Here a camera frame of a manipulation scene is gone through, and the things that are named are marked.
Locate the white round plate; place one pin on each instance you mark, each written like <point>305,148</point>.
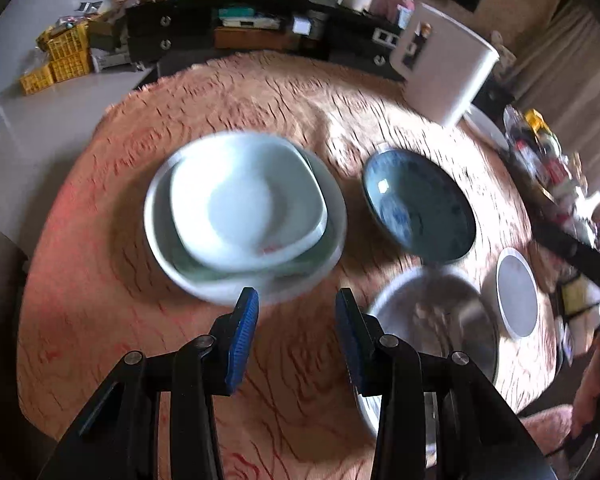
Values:
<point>160,240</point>

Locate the blue patterned bowl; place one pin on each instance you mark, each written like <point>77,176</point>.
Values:
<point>415,205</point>

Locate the black low cabinet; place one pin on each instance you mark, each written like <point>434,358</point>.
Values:
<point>190,25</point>

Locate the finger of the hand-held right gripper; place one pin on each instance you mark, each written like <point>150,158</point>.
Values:
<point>580,255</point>

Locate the beige curtain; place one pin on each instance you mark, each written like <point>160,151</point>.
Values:
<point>570,75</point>

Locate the yellow plastic crate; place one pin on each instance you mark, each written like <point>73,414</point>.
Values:
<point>71,67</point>
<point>37,81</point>
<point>67,44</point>

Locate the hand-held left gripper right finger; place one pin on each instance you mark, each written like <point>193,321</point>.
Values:
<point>351,347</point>

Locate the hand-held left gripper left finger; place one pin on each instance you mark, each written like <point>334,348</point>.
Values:
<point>241,340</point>

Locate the white ceramic bowl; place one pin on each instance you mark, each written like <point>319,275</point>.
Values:
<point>517,295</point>

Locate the white plate with thin rim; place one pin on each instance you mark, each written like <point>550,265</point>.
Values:
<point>485,127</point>

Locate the teal flat box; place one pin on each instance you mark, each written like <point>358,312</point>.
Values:
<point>247,17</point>

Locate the person's right forearm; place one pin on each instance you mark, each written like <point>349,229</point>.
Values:
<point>597,380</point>

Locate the white power strip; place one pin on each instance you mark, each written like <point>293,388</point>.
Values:
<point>386,36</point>

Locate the pink fluffy fabric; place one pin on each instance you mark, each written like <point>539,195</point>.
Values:
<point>550,427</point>

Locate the large white kettle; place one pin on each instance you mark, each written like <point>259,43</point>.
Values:
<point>445,70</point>

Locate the yellow plastic box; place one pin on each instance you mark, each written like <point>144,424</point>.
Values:
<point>535,120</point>

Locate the pale yellow pack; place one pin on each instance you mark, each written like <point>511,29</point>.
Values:
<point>582,300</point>

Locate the small white squarish plate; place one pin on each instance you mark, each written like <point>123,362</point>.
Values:
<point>240,205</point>

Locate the green square plate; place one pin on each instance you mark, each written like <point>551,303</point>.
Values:
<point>195,271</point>

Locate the large steel bowl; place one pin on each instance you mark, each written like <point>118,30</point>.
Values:
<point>430,320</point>

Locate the small white box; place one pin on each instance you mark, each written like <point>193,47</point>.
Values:
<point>302,25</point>

